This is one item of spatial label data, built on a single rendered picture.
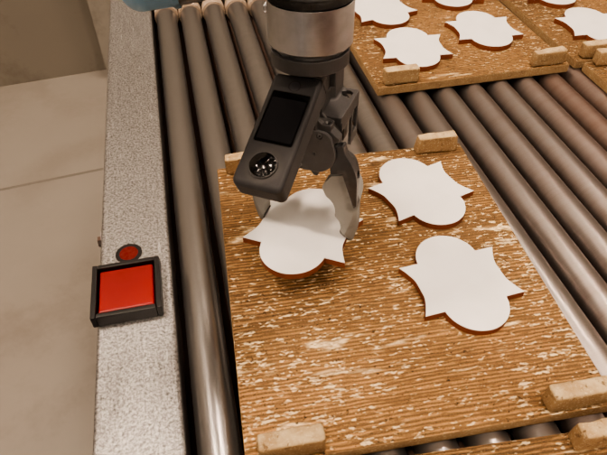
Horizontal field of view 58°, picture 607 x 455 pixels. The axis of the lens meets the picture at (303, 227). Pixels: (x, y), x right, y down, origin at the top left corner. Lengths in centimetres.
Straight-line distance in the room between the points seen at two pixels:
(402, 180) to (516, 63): 40
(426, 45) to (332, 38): 59
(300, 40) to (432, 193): 33
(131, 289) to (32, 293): 135
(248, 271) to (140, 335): 14
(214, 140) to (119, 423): 44
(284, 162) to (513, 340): 31
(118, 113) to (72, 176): 144
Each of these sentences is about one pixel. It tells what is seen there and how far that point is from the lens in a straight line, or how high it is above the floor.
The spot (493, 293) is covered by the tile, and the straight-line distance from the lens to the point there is 63.
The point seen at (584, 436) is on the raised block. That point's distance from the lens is 55.
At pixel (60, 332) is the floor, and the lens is 186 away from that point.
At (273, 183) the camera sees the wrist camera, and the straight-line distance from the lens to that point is 45.
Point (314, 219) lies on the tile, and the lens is 62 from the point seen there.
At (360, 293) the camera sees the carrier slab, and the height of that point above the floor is 94.
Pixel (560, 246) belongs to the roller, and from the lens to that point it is 75.
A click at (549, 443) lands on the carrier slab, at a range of 57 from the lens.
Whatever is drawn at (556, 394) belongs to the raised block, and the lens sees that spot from 56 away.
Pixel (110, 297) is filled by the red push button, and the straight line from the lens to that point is 65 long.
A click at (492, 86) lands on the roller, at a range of 103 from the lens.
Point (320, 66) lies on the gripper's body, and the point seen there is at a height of 118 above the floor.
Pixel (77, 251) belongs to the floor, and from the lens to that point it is 206.
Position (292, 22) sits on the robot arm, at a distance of 47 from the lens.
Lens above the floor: 142
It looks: 46 degrees down
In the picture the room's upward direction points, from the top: straight up
